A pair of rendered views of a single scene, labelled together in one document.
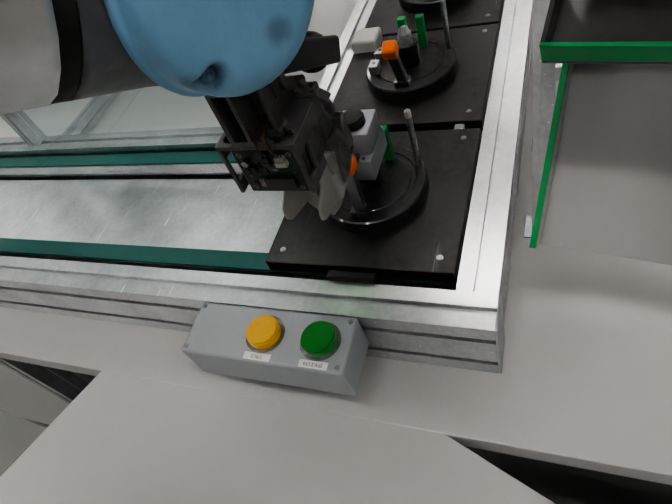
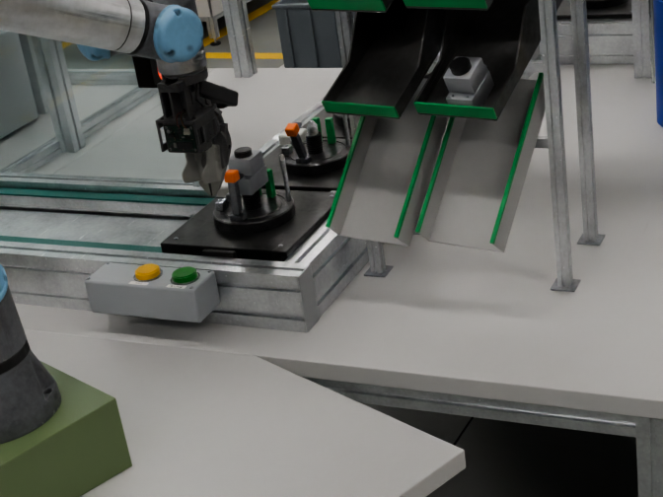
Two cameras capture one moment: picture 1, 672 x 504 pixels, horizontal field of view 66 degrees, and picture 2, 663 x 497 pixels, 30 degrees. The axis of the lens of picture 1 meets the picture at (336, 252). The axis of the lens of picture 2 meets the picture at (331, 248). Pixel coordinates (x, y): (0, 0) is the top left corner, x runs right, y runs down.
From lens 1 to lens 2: 1.50 m
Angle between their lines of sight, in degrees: 24
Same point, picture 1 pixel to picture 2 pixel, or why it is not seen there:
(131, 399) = not seen: hidden behind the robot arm
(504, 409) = (300, 346)
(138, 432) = not seen: hidden behind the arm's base
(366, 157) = (248, 177)
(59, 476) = not seen: outside the picture
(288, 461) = (140, 365)
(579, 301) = (380, 305)
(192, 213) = (106, 234)
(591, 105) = (378, 156)
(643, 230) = (392, 225)
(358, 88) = (271, 165)
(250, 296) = (143, 260)
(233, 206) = (142, 232)
